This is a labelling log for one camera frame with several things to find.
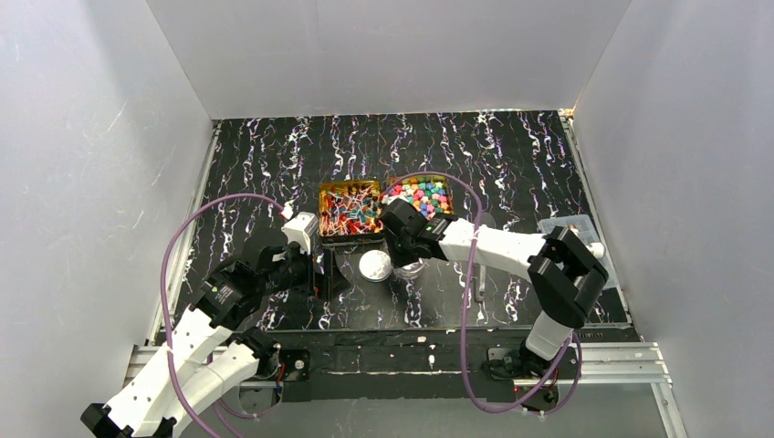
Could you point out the tin of star candies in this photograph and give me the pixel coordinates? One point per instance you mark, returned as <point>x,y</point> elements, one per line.
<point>428,194</point>

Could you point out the clear plastic organizer box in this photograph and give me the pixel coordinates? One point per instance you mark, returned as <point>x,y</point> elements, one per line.
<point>583,227</point>

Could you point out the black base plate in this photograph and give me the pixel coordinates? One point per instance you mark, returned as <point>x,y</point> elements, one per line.
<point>393,364</point>

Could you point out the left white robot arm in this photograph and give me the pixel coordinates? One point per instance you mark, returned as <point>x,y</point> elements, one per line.
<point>206,355</point>

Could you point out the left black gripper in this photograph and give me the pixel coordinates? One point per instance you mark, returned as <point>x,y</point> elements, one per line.
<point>320,265</point>

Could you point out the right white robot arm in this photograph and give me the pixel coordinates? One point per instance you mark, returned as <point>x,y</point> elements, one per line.
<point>567,275</point>

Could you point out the round white jar lid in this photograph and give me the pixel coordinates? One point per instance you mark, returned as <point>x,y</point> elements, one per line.
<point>375,266</point>

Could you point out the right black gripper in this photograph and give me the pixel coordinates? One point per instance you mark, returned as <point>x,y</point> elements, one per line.
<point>392,243</point>

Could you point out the clear round jar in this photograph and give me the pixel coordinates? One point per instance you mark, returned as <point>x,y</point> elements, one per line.
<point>410,271</point>

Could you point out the tin of lollipops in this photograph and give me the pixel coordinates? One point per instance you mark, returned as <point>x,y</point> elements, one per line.
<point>349,212</point>

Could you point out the clear plastic scoop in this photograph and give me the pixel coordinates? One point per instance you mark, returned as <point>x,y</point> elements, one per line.
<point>489,221</point>

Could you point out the aluminium frame rail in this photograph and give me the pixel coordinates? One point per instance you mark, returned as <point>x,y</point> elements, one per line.
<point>602,363</point>

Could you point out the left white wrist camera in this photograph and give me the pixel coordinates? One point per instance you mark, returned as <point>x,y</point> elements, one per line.
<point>303,228</point>

